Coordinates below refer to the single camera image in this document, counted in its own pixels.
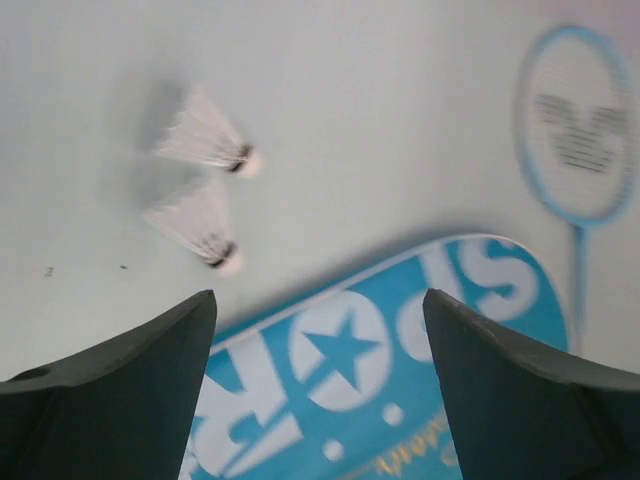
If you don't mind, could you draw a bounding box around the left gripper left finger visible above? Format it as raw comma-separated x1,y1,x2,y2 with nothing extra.
1,290,217,479

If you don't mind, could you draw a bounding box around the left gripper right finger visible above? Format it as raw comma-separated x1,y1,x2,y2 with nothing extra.
423,289,639,479

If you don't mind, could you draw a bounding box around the white shuttlecock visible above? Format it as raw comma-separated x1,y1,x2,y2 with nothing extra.
152,87,263,178
143,176,244,276

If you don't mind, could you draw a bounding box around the left blue badminton racket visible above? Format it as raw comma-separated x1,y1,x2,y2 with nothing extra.
513,24,639,353

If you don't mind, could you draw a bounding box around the blue sport racket bag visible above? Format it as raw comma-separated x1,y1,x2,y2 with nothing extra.
180,234,569,479

